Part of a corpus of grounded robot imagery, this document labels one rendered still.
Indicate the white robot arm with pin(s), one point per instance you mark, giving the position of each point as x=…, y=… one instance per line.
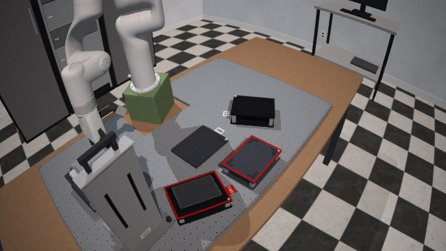
x=85, y=67

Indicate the white microplate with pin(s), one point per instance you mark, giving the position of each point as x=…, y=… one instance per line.
x=72, y=173

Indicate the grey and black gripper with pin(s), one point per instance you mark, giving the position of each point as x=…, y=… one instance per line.
x=92, y=125

